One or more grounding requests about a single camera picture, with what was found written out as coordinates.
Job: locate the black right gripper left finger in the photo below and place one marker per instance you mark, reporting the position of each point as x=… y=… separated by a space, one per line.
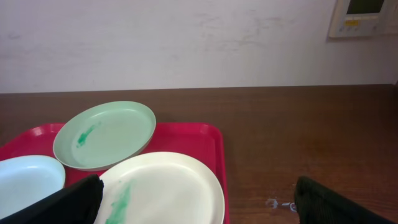
x=78 y=203

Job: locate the light blue plate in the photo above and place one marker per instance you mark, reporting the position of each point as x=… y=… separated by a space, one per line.
x=26 y=180

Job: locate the red plastic tray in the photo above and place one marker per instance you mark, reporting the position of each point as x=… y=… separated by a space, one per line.
x=201 y=141

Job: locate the white plate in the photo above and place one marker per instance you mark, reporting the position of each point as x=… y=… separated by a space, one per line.
x=161 y=187

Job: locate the green plate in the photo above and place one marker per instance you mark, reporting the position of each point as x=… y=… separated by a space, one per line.
x=105 y=135

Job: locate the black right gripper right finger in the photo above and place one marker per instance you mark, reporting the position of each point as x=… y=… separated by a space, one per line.
x=317 y=204

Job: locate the white wall control panel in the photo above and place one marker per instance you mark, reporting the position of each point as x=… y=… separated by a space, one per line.
x=363 y=18

